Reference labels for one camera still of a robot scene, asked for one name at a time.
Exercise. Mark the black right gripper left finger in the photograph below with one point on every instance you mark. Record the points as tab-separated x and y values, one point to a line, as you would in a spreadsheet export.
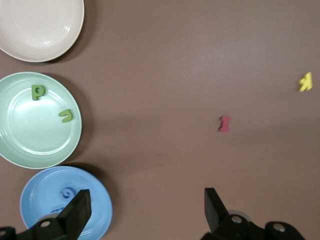
75	212

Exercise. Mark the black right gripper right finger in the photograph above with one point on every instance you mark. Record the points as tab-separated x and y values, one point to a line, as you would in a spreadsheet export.
217	220

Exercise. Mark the blue foam letter G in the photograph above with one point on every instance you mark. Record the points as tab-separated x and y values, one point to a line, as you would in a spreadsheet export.
65	197

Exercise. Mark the green foam letter C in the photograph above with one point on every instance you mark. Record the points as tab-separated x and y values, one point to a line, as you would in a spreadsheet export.
67	118

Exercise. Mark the green foam letter P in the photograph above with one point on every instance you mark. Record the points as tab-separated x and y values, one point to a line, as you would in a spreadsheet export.
34	93

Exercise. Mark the blue plate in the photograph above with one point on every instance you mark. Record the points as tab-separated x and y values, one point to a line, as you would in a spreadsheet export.
40	190

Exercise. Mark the green plate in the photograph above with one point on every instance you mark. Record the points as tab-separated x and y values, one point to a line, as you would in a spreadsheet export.
37	135

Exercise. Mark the red foam letter I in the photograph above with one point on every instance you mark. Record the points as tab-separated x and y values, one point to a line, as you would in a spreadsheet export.
224	124

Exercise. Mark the yellow foam letter K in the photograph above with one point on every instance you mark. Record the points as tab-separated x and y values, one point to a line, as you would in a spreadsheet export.
305	82

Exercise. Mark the brown table cover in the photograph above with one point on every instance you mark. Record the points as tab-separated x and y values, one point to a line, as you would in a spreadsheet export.
175	62

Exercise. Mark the beige plate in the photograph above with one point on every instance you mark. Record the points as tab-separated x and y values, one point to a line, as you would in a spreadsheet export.
35	27

